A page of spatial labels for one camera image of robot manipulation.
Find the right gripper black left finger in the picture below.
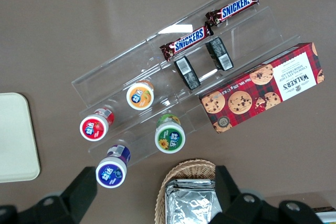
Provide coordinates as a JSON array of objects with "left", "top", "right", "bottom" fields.
[{"left": 0, "top": 166, "right": 98, "bottom": 224}]

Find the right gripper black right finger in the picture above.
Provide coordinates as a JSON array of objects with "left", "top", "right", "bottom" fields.
[{"left": 211, "top": 165, "right": 325, "bottom": 224}]

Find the light wicker basket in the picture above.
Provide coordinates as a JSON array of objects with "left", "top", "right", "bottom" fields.
[{"left": 154, "top": 158, "right": 224, "bottom": 224}]

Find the cream plastic tray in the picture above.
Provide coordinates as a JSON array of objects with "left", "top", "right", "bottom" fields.
[{"left": 0, "top": 92, "right": 41, "bottom": 183}]

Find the silver foil pack stack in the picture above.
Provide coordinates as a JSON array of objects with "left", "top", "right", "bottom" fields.
[{"left": 164, "top": 178, "right": 224, "bottom": 224}]

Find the purple gum jar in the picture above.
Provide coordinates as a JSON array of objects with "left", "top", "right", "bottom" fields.
[{"left": 95, "top": 144, "right": 131, "bottom": 189}]

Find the red gum jar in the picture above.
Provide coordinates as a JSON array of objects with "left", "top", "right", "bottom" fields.
[{"left": 79, "top": 106, "right": 116, "bottom": 142}]

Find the white plastic snack bin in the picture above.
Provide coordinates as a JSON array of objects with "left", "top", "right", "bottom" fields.
[{"left": 313, "top": 206, "right": 336, "bottom": 224}]

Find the green gum jar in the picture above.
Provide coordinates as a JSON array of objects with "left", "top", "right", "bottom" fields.
[{"left": 154, "top": 113, "right": 186, "bottom": 154}]

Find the red Walkers cookie box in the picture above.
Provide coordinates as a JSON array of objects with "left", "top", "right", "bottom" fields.
[{"left": 198, "top": 42, "right": 326, "bottom": 134}]

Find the orange gum jar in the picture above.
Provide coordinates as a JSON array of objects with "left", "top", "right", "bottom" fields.
[{"left": 125, "top": 79, "right": 155, "bottom": 111}]

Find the small black barcode box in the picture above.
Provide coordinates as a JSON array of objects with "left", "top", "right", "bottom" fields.
[
  {"left": 174, "top": 56, "right": 202, "bottom": 91},
  {"left": 205, "top": 37, "right": 234, "bottom": 72}
]

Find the clear acrylic stepped display stand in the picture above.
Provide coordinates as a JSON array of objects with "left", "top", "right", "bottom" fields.
[{"left": 71, "top": 0, "right": 301, "bottom": 168}]

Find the Snickers chocolate bar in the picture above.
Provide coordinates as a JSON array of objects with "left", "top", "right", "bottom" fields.
[
  {"left": 204, "top": 0, "right": 260, "bottom": 27},
  {"left": 160, "top": 22, "right": 215, "bottom": 62}
]

